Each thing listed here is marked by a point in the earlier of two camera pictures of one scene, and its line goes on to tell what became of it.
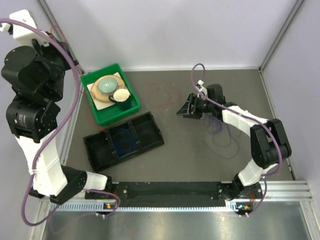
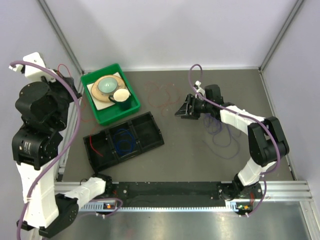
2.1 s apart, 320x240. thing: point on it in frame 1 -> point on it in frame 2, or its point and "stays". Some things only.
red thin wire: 160,98 -> 147,91
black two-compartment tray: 106,148 stays
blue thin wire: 124,142 stays
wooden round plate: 96,92 stays
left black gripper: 39,48 -> 70,81
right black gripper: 187,111 stays
